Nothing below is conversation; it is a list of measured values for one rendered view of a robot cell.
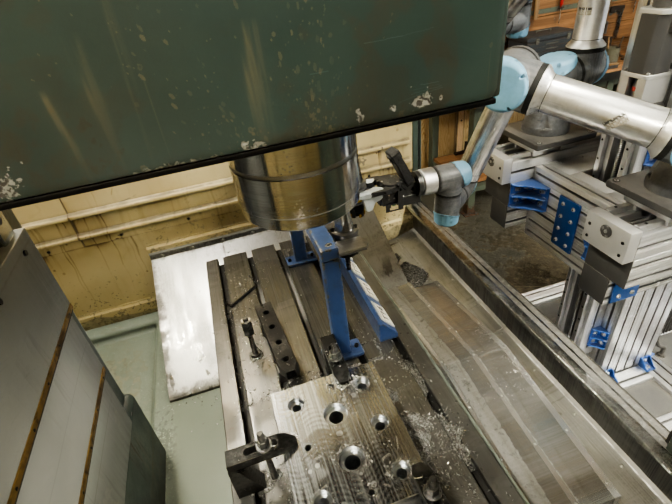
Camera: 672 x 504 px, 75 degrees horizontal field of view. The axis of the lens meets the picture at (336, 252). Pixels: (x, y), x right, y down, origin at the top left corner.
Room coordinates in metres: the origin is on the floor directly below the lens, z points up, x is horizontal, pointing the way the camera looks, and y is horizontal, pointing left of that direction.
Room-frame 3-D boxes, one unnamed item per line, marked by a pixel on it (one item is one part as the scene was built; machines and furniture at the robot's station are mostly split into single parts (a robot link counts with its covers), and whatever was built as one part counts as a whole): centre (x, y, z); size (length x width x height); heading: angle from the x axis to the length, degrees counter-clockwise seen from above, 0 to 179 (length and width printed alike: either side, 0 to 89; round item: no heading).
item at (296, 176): (0.52, 0.04, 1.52); 0.16 x 0.16 x 0.12
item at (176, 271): (1.15, 0.18, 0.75); 0.89 x 0.70 x 0.26; 103
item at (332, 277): (0.76, 0.02, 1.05); 0.10 x 0.05 x 0.30; 103
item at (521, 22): (1.69, -0.74, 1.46); 0.11 x 0.08 x 0.11; 117
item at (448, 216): (1.14, -0.36, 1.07); 0.11 x 0.08 x 0.11; 144
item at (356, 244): (0.77, -0.04, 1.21); 0.07 x 0.05 x 0.01; 103
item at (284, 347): (0.79, 0.18, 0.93); 0.26 x 0.05 x 0.06; 18
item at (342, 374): (0.66, 0.03, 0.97); 0.13 x 0.03 x 0.15; 13
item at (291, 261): (1.19, 0.12, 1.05); 0.10 x 0.05 x 0.30; 103
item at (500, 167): (1.40, -0.76, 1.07); 0.40 x 0.13 x 0.09; 103
